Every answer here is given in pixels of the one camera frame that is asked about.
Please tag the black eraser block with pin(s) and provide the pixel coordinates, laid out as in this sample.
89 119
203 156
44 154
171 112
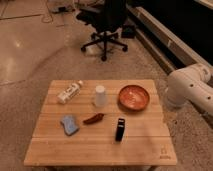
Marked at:
120 129

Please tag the white plastic bottle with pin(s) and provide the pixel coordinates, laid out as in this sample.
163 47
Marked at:
69 92

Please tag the black office chair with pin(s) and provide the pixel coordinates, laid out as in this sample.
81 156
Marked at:
106 18

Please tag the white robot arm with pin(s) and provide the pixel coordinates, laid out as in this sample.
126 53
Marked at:
190 84

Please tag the black box on floor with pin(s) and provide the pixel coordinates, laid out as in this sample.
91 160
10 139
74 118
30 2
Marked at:
128 31

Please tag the orange ceramic bowl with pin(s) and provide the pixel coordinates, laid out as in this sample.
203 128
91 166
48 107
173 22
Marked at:
134 97

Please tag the white ceramic cup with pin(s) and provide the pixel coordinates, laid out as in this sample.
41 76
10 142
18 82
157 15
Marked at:
100 96

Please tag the wooden table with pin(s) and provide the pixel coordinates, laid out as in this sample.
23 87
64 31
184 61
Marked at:
146 139

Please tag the blue sponge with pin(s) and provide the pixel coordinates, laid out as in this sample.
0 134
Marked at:
69 125

